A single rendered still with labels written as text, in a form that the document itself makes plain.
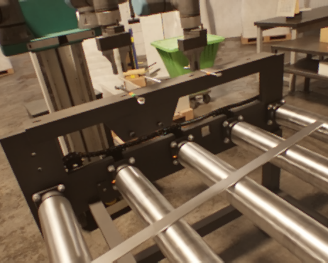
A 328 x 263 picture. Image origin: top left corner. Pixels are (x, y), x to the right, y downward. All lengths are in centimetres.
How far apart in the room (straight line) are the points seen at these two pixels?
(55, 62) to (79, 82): 21
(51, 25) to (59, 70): 31
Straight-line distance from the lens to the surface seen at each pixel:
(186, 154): 123
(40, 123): 111
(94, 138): 240
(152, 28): 488
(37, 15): 207
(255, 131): 134
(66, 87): 223
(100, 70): 451
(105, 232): 113
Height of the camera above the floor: 153
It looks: 27 degrees down
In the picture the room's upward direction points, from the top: 8 degrees counter-clockwise
